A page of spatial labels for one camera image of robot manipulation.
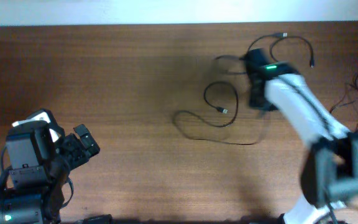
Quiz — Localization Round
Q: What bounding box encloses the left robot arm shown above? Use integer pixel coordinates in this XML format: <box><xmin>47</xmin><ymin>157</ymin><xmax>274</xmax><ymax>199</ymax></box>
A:
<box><xmin>0</xmin><ymin>120</ymin><xmax>100</xmax><ymax>223</ymax></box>

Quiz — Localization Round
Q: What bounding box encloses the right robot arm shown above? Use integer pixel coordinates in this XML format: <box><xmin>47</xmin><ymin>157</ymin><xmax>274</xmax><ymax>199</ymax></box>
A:
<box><xmin>242</xmin><ymin>49</ymin><xmax>358</xmax><ymax>223</ymax></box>

